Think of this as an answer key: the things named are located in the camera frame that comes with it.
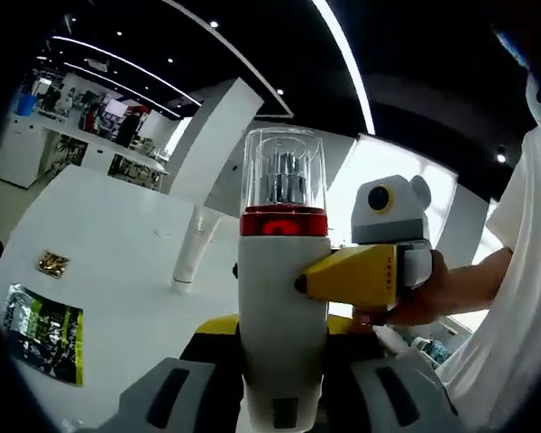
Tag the person's right hand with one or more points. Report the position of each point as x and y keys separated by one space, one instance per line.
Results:
x=433 y=302

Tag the long white counter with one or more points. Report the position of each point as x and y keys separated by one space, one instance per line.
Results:
x=27 y=149

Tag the white skincare tube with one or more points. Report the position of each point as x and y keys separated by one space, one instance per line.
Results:
x=194 y=252

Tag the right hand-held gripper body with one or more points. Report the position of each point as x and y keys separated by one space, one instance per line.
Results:
x=401 y=221

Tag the blue plastic bin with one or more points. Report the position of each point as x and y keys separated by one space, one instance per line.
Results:
x=27 y=104

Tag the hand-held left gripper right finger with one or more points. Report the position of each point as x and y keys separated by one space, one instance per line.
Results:
x=387 y=397

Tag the green and black packet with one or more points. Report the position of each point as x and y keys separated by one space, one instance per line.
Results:
x=45 y=334

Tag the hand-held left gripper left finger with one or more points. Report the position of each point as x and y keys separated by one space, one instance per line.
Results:
x=171 y=397

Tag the wall monitor screen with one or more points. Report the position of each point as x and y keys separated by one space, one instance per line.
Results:
x=115 y=107

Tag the gold foil packet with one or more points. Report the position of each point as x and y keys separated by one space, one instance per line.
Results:
x=53 y=262

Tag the white skincare bottle red collar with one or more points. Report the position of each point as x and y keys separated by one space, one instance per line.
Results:
x=281 y=279

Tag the person's white shirt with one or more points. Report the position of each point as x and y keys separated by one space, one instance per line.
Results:
x=523 y=270

